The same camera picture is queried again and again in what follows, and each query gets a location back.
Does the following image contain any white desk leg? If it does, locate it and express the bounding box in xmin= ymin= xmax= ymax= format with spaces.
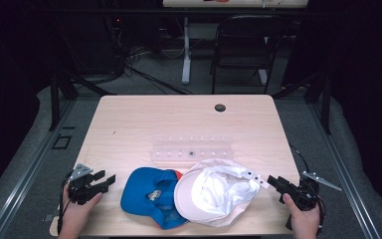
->
xmin=181 ymin=16 xmax=193 ymax=86
xmin=258 ymin=35 xmax=269 ymax=86

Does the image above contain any bundle of floor cables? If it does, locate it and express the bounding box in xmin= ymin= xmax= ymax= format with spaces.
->
xmin=124 ymin=45 xmax=194 ymax=96

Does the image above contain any person's left hand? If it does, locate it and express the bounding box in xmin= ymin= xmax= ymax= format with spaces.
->
xmin=59 ymin=183 xmax=104 ymax=232

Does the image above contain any black metal stand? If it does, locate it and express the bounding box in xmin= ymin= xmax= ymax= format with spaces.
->
xmin=48 ymin=70 xmax=117 ymax=131
xmin=272 ymin=70 xmax=332 ymax=135

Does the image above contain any black folding chair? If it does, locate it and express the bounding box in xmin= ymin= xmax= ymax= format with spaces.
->
xmin=210 ymin=13 xmax=292 ymax=96

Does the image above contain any person's right hand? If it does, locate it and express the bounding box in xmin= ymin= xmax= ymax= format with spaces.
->
xmin=282 ymin=193 xmax=322 ymax=233

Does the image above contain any aluminium floor rail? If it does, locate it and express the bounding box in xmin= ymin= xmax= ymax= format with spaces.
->
xmin=0 ymin=99 xmax=78 ymax=239
xmin=306 ymin=99 xmax=382 ymax=239

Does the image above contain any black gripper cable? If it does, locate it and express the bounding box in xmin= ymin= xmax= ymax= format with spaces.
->
xmin=57 ymin=171 xmax=74 ymax=235
xmin=289 ymin=143 xmax=326 ymax=230

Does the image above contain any blue cap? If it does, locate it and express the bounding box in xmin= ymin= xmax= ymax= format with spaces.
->
xmin=119 ymin=166 xmax=190 ymax=231

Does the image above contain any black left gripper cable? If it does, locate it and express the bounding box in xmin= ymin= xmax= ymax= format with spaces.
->
xmin=57 ymin=171 xmax=74 ymax=235

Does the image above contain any white cap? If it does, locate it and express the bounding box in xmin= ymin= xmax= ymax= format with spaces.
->
xmin=173 ymin=158 xmax=271 ymax=228

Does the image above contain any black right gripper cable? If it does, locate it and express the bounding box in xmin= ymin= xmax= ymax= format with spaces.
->
xmin=289 ymin=143 xmax=326 ymax=230

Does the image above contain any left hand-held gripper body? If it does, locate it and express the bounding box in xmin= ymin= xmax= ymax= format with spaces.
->
xmin=67 ymin=163 xmax=99 ymax=205

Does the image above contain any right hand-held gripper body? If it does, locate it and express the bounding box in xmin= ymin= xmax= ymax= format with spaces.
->
xmin=285 ymin=170 xmax=343 ymax=232

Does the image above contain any clear acrylic hat rack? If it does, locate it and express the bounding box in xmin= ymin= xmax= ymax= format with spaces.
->
xmin=149 ymin=133 xmax=235 ymax=164

